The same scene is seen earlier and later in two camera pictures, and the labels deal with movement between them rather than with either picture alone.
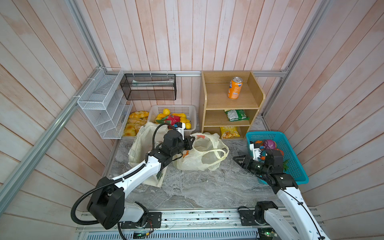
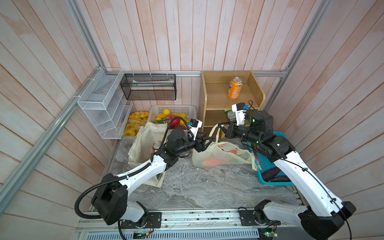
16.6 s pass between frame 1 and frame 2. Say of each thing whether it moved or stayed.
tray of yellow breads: stayed
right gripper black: moved
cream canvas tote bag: stayed
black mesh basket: stayed
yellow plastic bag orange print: moved
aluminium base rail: stayed
